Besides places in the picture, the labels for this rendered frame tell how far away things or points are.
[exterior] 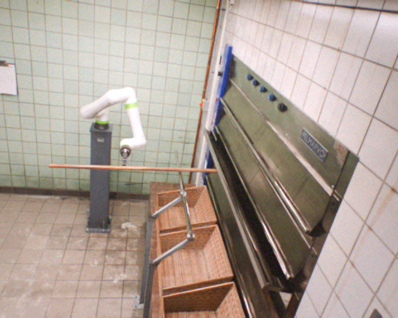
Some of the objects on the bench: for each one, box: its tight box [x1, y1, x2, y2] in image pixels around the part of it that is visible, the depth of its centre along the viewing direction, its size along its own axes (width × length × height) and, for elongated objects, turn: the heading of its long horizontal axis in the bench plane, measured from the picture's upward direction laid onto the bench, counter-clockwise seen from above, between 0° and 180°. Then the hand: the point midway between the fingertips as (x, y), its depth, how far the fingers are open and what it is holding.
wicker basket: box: [155, 185, 218, 245], centre depth 305 cm, size 49×56×28 cm
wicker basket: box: [157, 225, 234, 305], centre depth 252 cm, size 49×56×28 cm
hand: (124, 163), depth 270 cm, fingers closed
